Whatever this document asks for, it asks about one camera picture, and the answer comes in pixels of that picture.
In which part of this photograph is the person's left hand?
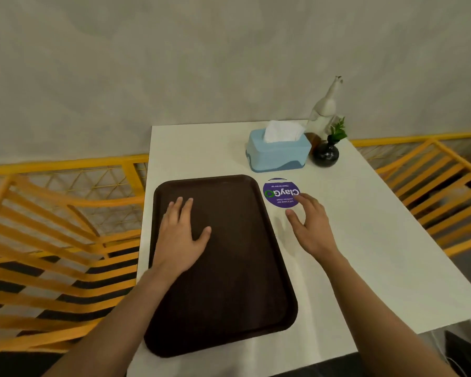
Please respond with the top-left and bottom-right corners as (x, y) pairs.
(150, 196), (212, 285)

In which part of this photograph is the person's right hand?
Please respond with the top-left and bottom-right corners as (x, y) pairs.
(285, 193), (343, 265)

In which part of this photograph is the dark brown plastic tray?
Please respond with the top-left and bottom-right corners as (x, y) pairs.
(143, 174), (299, 359)

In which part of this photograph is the light blue tissue box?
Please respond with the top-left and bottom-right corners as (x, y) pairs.
(245, 128), (312, 173)

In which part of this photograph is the white tissue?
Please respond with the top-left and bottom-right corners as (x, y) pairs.
(263, 120), (307, 144)

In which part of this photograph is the person's right forearm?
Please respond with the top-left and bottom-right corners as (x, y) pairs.
(318, 249), (460, 377)

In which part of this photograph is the person's left forearm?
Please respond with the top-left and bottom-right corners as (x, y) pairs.
(43, 267), (183, 377)

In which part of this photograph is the round purple sticker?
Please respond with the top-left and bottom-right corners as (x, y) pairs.
(262, 177), (301, 209)

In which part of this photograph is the round black vase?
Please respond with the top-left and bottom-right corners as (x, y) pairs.
(312, 135), (340, 168)

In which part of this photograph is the green plant sprig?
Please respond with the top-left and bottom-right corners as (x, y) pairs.
(329, 116), (348, 142)

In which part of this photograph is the clear glass bottle brown liquid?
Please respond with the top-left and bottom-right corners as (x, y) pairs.
(304, 75), (344, 152)

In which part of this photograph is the yellow mesh fence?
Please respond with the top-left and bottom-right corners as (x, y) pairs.
(0, 154), (150, 236)
(350, 131), (471, 161)

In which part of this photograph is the yellow slatted chair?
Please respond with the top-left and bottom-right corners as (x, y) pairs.
(375, 138), (471, 258)
(0, 174), (146, 354)

